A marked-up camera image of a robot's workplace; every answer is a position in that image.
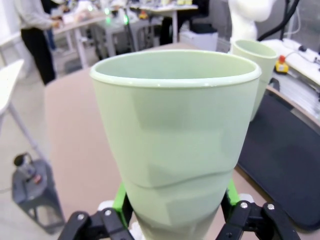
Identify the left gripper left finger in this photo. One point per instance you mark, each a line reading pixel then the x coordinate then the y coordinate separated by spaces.
pixel 110 225

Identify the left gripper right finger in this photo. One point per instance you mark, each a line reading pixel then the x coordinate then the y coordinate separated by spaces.
pixel 255 222

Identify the white paper doily coaster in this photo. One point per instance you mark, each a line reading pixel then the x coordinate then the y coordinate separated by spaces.
pixel 136 230

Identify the tall green cup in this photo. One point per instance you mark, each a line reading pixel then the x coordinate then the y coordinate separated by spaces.
pixel 265 67
pixel 175 137

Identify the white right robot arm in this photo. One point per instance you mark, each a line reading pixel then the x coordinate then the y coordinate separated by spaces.
pixel 247 20

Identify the black plastic tray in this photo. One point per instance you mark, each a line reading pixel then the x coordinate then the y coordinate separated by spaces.
pixel 282 160

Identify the grey plastic stool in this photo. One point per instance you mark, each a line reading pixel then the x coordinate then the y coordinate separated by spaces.
pixel 37 197

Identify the grey slotted metal platform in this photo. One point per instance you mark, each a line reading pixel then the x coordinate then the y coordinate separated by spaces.
pixel 300 87

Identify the yellow emergency stop box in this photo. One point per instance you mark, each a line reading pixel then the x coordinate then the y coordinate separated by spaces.
pixel 281 65

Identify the large white table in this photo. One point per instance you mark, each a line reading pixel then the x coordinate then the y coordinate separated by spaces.
pixel 10 82

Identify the white power strip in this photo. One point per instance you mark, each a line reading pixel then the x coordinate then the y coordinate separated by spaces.
pixel 305 52

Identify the white box cabinet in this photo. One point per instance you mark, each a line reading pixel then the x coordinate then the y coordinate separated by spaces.
pixel 200 38

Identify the person in grey top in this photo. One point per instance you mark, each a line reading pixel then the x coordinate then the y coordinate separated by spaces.
pixel 35 37

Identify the wooden top lab desk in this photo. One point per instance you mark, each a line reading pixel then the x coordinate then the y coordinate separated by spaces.
pixel 80 25

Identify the grey metal lab desk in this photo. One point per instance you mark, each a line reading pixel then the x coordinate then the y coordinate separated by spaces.
pixel 165 10

